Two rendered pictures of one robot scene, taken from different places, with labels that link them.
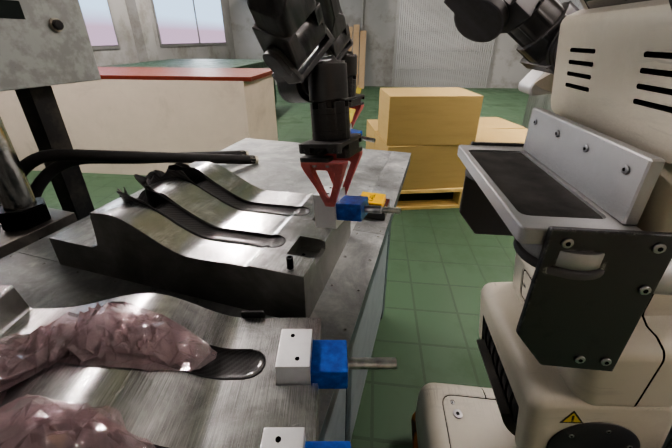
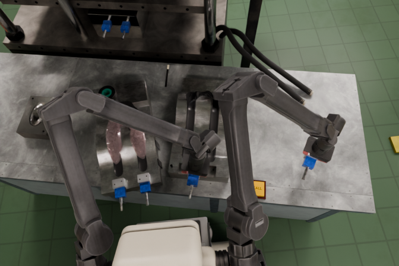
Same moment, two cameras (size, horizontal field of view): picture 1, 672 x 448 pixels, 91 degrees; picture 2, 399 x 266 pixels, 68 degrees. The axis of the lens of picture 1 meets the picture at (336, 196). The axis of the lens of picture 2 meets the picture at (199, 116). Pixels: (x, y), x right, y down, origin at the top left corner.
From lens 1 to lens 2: 1.10 m
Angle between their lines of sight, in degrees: 64
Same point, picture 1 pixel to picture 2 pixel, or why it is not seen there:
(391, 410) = not seen: hidden behind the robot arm
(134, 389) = (127, 148)
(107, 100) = not seen: outside the picture
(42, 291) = (171, 91)
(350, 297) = (185, 189)
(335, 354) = (145, 188)
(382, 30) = not seen: outside the picture
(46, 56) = not seen: outside the picture
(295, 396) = (135, 181)
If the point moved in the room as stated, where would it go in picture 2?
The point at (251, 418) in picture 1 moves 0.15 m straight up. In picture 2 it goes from (130, 173) to (120, 163)
